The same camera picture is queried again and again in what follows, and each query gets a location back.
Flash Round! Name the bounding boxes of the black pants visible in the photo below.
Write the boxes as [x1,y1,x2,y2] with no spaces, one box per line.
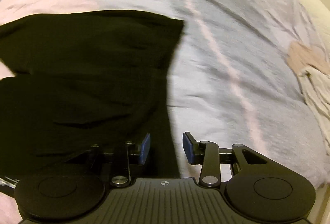
[1,10,184,179]

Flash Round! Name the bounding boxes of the pink grey bed cover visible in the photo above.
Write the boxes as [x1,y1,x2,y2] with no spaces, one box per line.
[1,0,329,223]

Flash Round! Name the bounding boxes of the cream white garment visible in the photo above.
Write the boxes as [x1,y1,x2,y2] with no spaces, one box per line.
[298,66,330,155]

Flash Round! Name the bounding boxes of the tan garment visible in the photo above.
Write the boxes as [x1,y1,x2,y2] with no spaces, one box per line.
[286,41,329,75]

